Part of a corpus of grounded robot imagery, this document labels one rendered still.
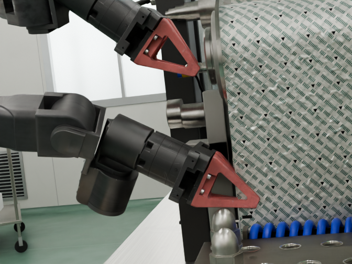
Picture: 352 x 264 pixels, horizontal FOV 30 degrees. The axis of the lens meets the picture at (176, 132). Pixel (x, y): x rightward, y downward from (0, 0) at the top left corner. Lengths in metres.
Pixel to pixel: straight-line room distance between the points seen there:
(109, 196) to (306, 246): 0.26
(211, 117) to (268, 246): 0.21
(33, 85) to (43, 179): 0.97
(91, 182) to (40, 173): 6.08
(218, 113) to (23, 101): 0.25
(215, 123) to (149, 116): 5.64
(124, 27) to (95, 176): 0.19
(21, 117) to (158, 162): 0.17
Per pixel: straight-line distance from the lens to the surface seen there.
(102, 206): 0.85
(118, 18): 0.84
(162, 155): 0.79
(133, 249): 1.32
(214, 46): 0.81
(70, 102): 0.82
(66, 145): 0.79
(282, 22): 0.80
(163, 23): 0.83
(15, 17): 0.91
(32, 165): 6.93
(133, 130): 0.80
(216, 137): 0.88
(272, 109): 0.80
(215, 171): 0.79
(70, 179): 6.81
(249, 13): 0.82
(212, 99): 0.88
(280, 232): 0.79
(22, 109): 0.81
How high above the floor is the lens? 1.23
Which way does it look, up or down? 5 degrees down
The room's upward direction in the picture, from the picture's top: 6 degrees counter-clockwise
